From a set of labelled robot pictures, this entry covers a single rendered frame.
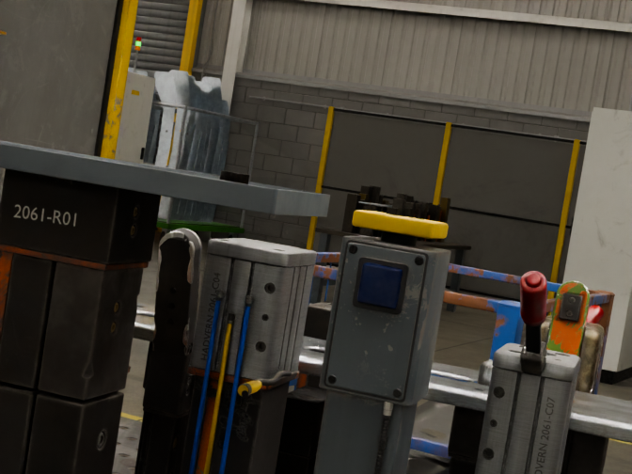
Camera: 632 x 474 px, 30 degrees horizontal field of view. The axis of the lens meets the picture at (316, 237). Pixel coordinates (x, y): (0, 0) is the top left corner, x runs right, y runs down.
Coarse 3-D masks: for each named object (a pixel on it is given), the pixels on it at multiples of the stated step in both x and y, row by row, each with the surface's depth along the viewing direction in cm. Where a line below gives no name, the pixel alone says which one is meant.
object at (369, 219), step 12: (360, 216) 85; (372, 216) 84; (384, 216) 84; (396, 216) 84; (408, 216) 89; (372, 228) 84; (384, 228) 84; (396, 228) 84; (408, 228) 84; (420, 228) 83; (432, 228) 83; (444, 228) 87; (384, 240) 86; (396, 240) 86; (408, 240) 86
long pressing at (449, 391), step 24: (144, 312) 131; (144, 336) 119; (312, 360) 114; (432, 384) 111; (456, 384) 115; (480, 384) 118; (480, 408) 109; (576, 408) 112; (600, 408) 114; (624, 408) 117; (600, 432) 106; (624, 432) 106
